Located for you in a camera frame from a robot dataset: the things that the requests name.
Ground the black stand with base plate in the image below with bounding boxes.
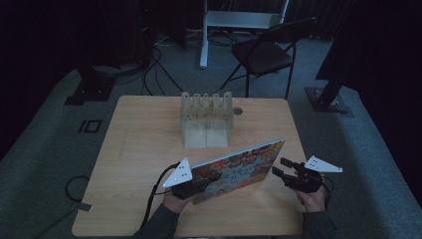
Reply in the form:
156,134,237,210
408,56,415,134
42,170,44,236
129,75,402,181
63,63,117,107

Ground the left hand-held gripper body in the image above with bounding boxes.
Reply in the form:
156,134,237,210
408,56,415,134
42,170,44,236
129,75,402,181
161,157,204,201

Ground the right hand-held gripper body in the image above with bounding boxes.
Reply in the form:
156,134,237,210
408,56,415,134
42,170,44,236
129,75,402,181
284,155,344,195

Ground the person's right hand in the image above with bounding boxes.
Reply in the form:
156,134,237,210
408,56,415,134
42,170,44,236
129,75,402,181
294,168,330,214

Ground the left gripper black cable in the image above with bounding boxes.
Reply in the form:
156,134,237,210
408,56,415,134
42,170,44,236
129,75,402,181
139,161,182,231

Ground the black folding chair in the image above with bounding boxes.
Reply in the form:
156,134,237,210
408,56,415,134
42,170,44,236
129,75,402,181
220,16,318,100

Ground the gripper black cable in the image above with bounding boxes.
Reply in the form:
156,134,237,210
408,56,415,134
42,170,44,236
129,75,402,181
139,161,182,231
318,174,335,211

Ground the clear acrylic book rack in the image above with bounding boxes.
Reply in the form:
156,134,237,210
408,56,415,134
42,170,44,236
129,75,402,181
179,91,234,149

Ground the black slanted stand with base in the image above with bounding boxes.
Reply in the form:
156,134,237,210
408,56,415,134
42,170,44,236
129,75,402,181
304,0,355,118

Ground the colourful picture book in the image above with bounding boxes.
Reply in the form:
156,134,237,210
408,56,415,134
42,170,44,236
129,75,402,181
190,135,287,206

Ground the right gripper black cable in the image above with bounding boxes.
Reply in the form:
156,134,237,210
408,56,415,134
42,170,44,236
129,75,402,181
318,174,335,211

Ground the person's left hand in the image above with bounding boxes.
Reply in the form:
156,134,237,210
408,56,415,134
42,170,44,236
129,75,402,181
161,189,197,214

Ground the white metal stand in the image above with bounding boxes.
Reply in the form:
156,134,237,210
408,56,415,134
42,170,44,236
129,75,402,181
199,0,291,70

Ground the grey tape piece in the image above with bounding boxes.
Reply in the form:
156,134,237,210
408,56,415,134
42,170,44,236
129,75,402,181
70,201,93,213

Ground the black looped floor cable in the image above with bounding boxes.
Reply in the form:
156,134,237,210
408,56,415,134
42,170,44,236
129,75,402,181
34,174,92,239

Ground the black floor cable bundle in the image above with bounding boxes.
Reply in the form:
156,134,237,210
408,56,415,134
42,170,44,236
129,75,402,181
140,31,185,98

